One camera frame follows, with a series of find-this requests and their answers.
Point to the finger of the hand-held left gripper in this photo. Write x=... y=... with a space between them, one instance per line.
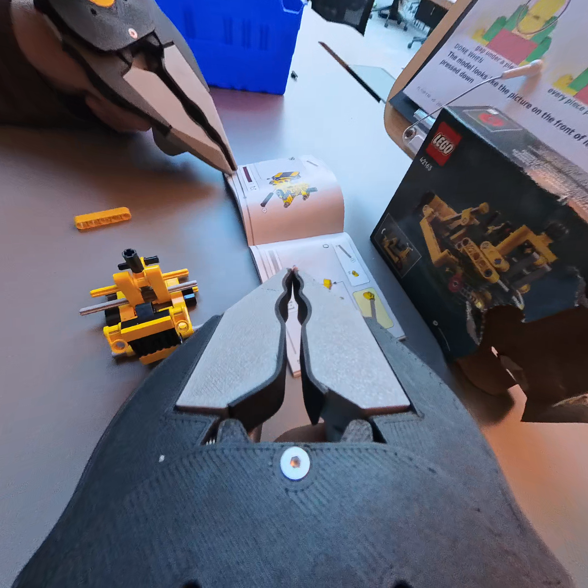
x=202 y=99
x=174 y=119

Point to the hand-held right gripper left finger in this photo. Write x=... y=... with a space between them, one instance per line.
x=234 y=358

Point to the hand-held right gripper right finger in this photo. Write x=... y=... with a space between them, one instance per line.
x=349 y=358

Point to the yellow black lego model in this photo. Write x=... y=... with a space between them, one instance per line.
x=138 y=317

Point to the white instruction booklet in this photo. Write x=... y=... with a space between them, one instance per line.
x=294 y=216

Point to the person's left forearm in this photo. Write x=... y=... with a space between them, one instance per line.
x=27 y=108

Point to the yellow lego beam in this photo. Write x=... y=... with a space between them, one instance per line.
x=103 y=217

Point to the black lego box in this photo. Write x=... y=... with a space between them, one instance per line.
x=459 y=239

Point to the person's left hand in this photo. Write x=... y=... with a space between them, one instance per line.
x=55 y=69

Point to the blue plastic bin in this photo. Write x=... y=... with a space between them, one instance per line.
x=248 y=46

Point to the clipboard with instruction sheet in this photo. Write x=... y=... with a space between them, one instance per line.
x=459 y=64

